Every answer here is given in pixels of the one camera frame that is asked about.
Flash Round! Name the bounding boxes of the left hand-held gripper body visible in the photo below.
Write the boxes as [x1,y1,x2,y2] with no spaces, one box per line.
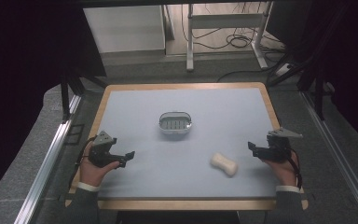
[88,130,128,169]

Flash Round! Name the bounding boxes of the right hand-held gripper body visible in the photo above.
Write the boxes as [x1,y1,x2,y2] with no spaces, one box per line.
[258,127,304,163]

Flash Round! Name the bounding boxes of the white soap bar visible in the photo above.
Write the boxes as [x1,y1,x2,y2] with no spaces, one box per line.
[210,151,240,178]

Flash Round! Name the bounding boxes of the metal soap dish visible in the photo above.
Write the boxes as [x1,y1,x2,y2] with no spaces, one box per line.
[158,111,193,135]

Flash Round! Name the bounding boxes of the person's left hand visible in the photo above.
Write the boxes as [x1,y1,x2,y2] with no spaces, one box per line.
[79,142,121,189]

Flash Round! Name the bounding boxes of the person's right hand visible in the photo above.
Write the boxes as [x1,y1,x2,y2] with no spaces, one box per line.
[262,149,301,189]

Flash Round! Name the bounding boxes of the light blue table mat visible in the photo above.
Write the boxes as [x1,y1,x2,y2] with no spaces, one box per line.
[97,87,278,201]

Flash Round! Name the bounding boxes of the black metal stand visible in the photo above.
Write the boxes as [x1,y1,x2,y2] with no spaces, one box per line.
[296,66,337,121]

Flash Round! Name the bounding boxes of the black tripod stand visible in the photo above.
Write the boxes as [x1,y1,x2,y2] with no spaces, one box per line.
[59,69,108,123]

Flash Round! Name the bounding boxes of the white power strip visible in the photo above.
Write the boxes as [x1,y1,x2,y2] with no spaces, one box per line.
[274,63,294,77]

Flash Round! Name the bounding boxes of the black curtain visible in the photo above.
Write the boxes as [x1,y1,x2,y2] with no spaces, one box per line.
[0,0,107,206]
[265,0,358,155]

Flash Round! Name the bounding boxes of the white cabinet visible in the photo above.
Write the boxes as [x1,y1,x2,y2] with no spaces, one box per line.
[82,5,167,54]

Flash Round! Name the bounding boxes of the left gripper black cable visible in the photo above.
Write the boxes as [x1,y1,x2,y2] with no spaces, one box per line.
[68,135,98,189]

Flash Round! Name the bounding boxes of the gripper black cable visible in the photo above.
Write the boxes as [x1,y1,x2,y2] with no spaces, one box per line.
[288,148,304,189]
[68,135,98,189]

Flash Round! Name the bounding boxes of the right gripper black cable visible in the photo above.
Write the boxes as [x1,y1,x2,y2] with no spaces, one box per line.
[288,148,304,189]

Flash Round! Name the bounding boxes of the aluminium rail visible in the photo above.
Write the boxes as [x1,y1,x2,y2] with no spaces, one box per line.
[13,94,82,224]
[300,91,358,223]

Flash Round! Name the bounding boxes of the black floor cables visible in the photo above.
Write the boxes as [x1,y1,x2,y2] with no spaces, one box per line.
[180,2,288,83]

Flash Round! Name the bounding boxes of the white metal table frame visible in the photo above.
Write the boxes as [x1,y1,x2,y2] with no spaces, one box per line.
[186,1,275,73]

